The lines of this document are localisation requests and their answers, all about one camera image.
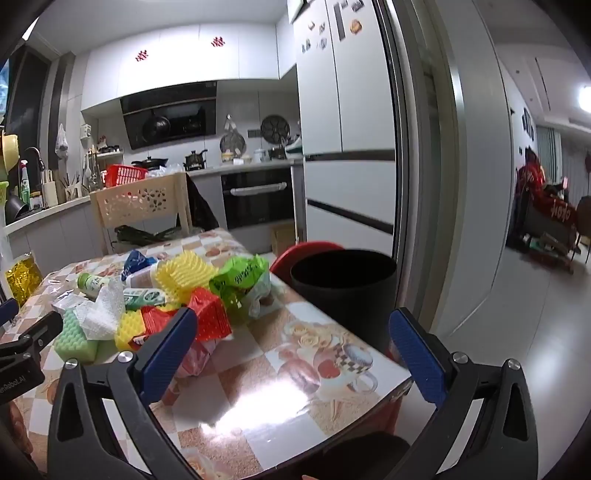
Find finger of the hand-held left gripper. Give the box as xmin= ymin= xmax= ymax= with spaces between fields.
xmin=0 ymin=311 xmax=64 ymax=358
xmin=0 ymin=298 xmax=20 ymax=328

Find green bottle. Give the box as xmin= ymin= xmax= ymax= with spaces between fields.
xmin=122 ymin=288 xmax=170 ymax=311

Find round patterned plate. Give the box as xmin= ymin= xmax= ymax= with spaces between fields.
xmin=219 ymin=131 xmax=247 ymax=155

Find green plastic bag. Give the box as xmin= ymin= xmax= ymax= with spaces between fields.
xmin=209 ymin=254 xmax=286 ymax=326

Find black garment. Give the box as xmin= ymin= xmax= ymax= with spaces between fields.
xmin=185 ymin=173 xmax=220 ymax=232

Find green sponge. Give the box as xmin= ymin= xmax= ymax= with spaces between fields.
xmin=54 ymin=308 xmax=100 ymax=363

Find knife block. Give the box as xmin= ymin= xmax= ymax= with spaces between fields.
xmin=41 ymin=170 xmax=60 ymax=207

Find dish soap bottle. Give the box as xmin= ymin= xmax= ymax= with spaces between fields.
xmin=18 ymin=161 xmax=32 ymax=208

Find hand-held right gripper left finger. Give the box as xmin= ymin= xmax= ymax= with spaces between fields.
xmin=47 ymin=307 xmax=206 ymax=480

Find gold packet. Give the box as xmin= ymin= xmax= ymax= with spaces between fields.
xmin=4 ymin=251 xmax=43 ymax=308

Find cardboard box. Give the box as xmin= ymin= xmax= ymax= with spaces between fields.
xmin=270 ymin=222 xmax=296 ymax=257

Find person's left forearm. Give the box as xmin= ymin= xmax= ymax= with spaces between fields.
xmin=0 ymin=406 xmax=34 ymax=467

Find white plastic bag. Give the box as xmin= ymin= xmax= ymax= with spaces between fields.
xmin=54 ymin=124 xmax=70 ymax=160

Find green white tube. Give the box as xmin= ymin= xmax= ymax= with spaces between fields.
xmin=76 ymin=272 xmax=116 ymax=297

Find red plastic stool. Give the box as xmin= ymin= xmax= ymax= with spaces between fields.
xmin=269 ymin=241 xmax=413 ymax=435

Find green vegetables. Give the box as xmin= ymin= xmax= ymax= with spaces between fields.
xmin=113 ymin=224 xmax=183 ymax=245

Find beige plastic chair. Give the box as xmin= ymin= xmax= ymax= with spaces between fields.
xmin=90 ymin=172 xmax=194 ymax=256

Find white upper cabinets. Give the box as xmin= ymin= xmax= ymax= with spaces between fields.
xmin=81 ymin=21 xmax=296 ymax=112

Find red foam net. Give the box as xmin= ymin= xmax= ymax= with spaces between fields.
xmin=139 ymin=287 xmax=233 ymax=343

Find blue plastic bag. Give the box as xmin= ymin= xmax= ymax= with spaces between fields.
xmin=121 ymin=250 xmax=160 ymax=282

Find person's leg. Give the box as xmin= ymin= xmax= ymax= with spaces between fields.
xmin=295 ymin=431 xmax=411 ymax=480

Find yellow bowl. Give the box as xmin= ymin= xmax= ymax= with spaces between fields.
xmin=0 ymin=134 xmax=21 ymax=176

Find yellow foam net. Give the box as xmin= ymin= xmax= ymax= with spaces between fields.
xmin=154 ymin=258 xmax=220 ymax=305

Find black built-in oven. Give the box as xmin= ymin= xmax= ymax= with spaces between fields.
xmin=220 ymin=167 xmax=296 ymax=230

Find black bin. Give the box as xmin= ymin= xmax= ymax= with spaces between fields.
xmin=290 ymin=249 xmax=398 ymax=354

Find black range hood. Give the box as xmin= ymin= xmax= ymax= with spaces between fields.
xmin=119 ymin=80 xmax=219 ymax=151

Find white refrigerator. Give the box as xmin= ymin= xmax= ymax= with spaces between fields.
xmin=286 ymin=0 xmax=407 ymax=259

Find pink printed plastic bag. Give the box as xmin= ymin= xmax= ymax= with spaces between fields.
xmin=178 ymin=337 xmax=219 ymax=380

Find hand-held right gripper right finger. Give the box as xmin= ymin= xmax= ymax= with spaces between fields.
xmin=388 ymin=307 xmax=548 ymax=480

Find white foam net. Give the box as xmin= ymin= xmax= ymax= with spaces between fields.
xmin=78 ymin=277 xmax=127 ymax=342

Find sliding door frame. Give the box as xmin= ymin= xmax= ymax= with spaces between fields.
xmin=374 ymin=0 xmax=509 ymax=337

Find red plastic basket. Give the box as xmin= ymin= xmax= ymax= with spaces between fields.
xmin=102 ymin=164 xmax=148 ymax=188

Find clear plastic wrapper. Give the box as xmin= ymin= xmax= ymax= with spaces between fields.
xmin=50 ymin=288 xmax=95 ymax=317

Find black faucet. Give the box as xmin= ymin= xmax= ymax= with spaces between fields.
xmin=23 ymin=147 xmax=47 ymax=182

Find yellow sponge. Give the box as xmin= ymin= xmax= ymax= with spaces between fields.
xmin=114 ymin=308 xmax=149 ymax=352

